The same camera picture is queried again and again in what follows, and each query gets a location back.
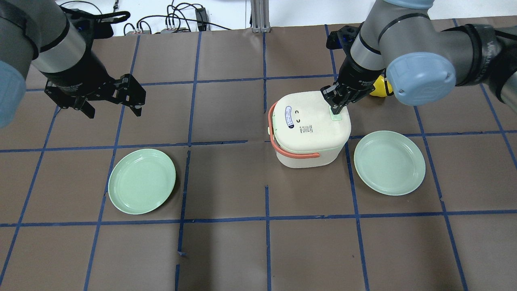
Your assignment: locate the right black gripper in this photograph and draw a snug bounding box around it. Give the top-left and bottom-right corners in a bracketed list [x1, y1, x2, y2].
[321, 57, 384, 115]

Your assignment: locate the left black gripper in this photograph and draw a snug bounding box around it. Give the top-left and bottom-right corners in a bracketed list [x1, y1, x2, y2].
[42, 51, 146, 118]

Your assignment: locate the white rice cooker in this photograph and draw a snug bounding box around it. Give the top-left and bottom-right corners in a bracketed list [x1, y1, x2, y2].
[267, 91, 351, 168]

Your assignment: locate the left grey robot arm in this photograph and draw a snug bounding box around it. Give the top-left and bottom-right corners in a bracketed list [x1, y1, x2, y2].
[0, 0, 146, 127]

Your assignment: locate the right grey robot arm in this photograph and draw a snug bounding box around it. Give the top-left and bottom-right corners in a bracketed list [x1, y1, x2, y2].
[321, 0, 517, 114]

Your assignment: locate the yellow toy pepper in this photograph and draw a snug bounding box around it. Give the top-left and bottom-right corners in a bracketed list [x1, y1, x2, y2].
[369, 74, 393, 97]

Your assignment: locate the right green plate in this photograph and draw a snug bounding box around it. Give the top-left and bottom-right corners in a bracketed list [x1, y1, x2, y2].
[354, 131, 426, 196]

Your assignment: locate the green plate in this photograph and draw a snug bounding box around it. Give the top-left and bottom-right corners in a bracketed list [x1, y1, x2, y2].
[107, 148, 176, 215]
[354, 131, 426, 196]

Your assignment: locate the left green plate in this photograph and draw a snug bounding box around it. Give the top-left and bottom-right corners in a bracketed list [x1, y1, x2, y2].
[107, 148, 176, 215]

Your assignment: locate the black cables bundle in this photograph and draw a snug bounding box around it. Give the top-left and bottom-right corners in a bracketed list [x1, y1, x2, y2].
[61, 0, 233, 37]

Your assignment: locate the aluminium frame post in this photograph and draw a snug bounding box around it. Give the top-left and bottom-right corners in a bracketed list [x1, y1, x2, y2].
[250, 0, 271, 33]

